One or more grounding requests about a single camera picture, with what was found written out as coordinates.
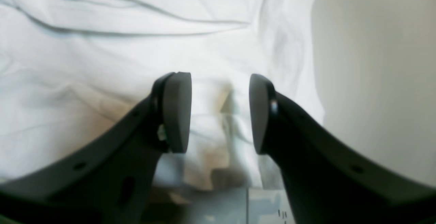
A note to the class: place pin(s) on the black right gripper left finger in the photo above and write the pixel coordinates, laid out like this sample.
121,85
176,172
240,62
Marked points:
108,181

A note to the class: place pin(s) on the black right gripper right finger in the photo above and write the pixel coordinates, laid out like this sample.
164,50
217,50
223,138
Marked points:
326,181

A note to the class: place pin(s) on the white printed T-shirt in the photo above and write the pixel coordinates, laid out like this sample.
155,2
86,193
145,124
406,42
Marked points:
70,69

